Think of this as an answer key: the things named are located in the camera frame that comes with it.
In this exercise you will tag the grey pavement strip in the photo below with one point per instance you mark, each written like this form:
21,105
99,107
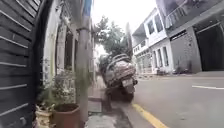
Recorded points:
200,74

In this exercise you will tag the white two-storey building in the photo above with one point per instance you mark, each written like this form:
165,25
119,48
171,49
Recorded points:
156,43

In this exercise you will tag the dark slatted wall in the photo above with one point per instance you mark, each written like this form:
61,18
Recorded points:
16,50

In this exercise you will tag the plant in pale pot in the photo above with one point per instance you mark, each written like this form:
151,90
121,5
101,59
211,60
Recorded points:
44,117

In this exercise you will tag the covered parked scooter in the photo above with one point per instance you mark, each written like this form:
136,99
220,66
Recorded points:
120,71

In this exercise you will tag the building with arched window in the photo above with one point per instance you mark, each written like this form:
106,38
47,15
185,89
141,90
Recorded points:
81,50

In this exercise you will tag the dark grey building with garage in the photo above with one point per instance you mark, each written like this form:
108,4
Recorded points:
186,50

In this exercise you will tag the grey paved pavement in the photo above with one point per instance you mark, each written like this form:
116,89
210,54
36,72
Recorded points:
100,120

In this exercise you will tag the tree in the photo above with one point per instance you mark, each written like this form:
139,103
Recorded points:
111,38

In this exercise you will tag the plant in brown pot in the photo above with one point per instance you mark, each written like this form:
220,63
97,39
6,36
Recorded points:
66,115

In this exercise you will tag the grey asphalt road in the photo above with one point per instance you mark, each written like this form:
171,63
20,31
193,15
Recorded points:
176,104

